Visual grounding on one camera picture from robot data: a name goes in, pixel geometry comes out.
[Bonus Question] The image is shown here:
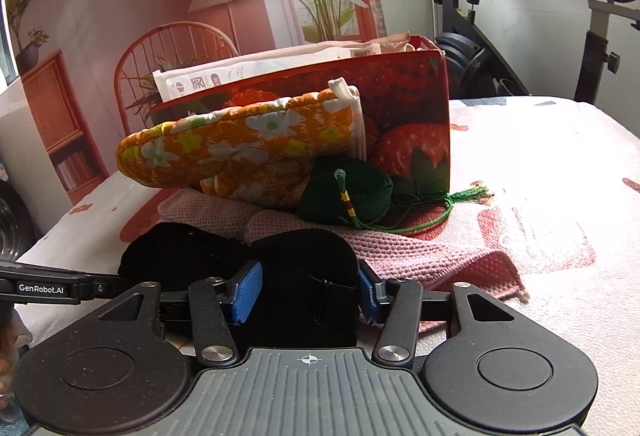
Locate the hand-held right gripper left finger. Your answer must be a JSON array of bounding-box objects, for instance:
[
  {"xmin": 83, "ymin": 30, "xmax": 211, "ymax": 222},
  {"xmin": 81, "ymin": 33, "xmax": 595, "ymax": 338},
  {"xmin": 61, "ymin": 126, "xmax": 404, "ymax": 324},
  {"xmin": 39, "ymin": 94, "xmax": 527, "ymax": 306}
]
[{"xmin": 97, "ymin": 261, "xmax": 263, "ymax": 367}]

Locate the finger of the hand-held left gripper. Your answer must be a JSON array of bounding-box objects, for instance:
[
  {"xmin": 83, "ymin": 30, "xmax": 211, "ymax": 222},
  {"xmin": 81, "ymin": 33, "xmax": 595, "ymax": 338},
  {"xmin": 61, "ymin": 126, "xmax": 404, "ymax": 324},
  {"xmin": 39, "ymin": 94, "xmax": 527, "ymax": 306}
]
[{"xmin": 80, "ymin": 273, "xmax": 124, "ymax": 301}]

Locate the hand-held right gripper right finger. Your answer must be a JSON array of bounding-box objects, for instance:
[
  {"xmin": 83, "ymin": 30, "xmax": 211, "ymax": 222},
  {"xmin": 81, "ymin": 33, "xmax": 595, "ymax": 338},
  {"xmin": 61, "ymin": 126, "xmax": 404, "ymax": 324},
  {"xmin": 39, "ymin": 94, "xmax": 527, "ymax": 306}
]
[{"xmin": 357, "ymin": 261, "xmax": 526, "ymax": 364}]

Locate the black cloth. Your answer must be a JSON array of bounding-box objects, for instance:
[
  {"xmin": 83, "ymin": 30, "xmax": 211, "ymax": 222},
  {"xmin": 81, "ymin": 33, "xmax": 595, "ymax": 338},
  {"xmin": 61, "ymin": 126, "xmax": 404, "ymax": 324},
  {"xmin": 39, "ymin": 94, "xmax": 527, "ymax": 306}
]
[{"xmin": 117, "ymin": 221, "xmax": 362, "ymax": 350}]

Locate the red strawberry print box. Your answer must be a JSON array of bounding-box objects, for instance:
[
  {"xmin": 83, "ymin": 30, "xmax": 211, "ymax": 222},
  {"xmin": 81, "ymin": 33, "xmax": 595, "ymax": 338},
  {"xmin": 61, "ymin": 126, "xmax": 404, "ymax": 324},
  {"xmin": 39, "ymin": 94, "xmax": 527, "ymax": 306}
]
[{"xmin": 147, "ymin": 35, "xmax": 452, "ymax": 198}]

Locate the white packet with dark contents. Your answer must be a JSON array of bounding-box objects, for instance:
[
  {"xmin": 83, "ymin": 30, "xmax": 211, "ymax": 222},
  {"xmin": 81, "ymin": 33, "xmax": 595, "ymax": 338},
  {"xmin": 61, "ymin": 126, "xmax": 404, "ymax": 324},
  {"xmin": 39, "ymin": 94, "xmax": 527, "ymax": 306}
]
[{"xmin": 153, "ymin": 51, "xmax": 351, "ymax": 103}]

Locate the person's left hand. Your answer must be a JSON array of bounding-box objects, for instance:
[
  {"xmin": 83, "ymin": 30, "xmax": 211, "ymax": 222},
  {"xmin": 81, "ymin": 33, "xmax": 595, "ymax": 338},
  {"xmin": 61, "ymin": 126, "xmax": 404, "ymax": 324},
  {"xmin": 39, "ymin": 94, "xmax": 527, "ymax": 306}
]
[{"xmin": 0, "ymin": 307, "xmax": 32, "ymax": 417}]

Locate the black wheel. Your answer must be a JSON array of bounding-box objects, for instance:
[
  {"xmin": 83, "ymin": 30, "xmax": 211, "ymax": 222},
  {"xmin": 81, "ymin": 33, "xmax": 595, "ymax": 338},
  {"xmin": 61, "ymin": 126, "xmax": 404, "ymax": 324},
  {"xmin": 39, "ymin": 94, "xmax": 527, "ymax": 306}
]
[{"xmin": 0, "ymin": 180, "xmax": 37, "ymax": 263}]

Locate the pink knitted cloth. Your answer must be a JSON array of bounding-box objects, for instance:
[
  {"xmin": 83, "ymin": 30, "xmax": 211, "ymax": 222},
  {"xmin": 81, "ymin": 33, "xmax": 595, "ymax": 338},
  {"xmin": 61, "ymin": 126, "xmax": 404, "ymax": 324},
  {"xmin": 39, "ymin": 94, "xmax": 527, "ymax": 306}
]
[{"xmin": 157, "ymin": 189, "xmax": 532, "ymax": 333}]

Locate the green pouch with tassel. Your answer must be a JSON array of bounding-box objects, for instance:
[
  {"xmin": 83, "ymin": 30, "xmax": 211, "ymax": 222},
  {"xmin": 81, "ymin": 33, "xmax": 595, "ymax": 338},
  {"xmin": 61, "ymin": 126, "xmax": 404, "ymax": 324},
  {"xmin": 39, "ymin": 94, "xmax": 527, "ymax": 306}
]
[{"xmin": 297, "ymin": 155, "xmax": 494, "ymax": 235}]

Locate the orange floral oven mitt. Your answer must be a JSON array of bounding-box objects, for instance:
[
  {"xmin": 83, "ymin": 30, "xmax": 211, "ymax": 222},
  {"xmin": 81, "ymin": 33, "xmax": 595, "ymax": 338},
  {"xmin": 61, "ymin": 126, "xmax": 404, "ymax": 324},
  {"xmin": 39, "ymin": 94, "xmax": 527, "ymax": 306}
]
[{"xmin": 115, "ymin": 77, "xmax": 369, "ymax": 210}]

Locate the plain white packet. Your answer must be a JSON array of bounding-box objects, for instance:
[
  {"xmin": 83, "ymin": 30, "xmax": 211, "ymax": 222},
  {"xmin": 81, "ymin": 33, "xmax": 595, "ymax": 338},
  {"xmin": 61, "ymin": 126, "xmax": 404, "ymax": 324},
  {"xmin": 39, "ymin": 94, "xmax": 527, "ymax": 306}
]
[{"xmin": 270, "ymin": 33, "xmax": 417, "ymax": 67}]

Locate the black exercise bike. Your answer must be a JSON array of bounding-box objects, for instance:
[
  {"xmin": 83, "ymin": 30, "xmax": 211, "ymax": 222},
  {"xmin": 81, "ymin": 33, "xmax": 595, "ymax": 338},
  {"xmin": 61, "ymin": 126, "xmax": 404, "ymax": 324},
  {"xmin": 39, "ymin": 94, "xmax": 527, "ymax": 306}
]
[{"xmin": 390, "ymin": 0, "xmax": 640, "ymax": 106}]

